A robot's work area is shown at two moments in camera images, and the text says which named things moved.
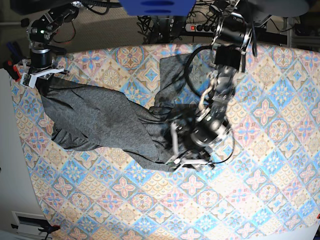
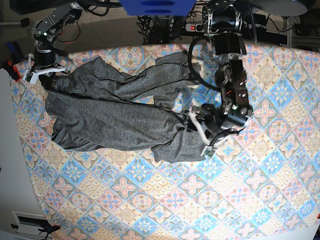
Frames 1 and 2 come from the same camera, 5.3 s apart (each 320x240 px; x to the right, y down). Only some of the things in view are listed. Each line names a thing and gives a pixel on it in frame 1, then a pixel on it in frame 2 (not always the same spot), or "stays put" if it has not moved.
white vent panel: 28,224 stays put
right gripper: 199,159 → 208,122
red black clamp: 12,70 stays put
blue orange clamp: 50,229 stays put
